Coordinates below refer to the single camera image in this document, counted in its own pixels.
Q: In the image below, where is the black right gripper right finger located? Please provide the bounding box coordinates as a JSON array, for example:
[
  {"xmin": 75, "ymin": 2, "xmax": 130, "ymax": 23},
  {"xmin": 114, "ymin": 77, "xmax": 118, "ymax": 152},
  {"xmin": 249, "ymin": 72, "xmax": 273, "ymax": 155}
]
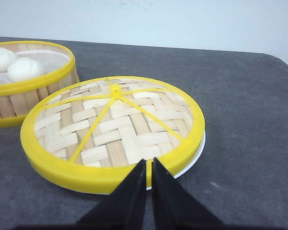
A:
[{"xmin": 152, "ymin": 158, "xmax": 225, "ymax": 230}]

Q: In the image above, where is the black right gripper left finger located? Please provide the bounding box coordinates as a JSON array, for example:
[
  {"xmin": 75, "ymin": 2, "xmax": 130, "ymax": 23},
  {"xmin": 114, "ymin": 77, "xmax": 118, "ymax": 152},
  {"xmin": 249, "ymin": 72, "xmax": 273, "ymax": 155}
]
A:
[{"xmin": 75, "ymin": 160, "xmax": 146, "ymax": 230}]

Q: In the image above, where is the yellow woven bamboo steamer lid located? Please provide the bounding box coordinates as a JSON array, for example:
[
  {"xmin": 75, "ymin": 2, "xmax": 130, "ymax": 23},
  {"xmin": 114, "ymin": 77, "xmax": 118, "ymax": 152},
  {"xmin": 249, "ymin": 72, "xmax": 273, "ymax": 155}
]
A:
[{"xmin": 20, "ymin": 76, "xmax": 205, "ymax": 194}]

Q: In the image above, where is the bamboo steamer basket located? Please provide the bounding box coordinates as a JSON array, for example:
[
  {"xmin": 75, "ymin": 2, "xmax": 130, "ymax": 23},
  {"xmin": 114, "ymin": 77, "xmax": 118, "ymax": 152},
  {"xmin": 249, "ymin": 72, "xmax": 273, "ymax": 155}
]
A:
[{"xmin": 0, "ymin": 41, "xmax": 79, "ymax": 128}]

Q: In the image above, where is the white plate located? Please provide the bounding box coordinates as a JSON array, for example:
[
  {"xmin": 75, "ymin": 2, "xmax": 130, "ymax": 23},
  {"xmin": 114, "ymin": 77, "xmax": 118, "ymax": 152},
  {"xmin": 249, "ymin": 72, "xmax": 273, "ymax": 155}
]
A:
[{"xmin": 158, "ymin": 130, "xmax": 206, "ymax": 179}]

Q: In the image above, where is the white steamed bun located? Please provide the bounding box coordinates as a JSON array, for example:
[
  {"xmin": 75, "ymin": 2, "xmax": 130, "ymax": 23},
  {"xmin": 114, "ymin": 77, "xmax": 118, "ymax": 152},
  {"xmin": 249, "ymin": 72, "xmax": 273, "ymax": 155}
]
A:
[
  {"xmin": 7, "ymin": 57, "xmax": 46, "ymax": 82},
  {"xmin": 0, "ymin": 47, "xmax": 18, "ymax": 72}
]

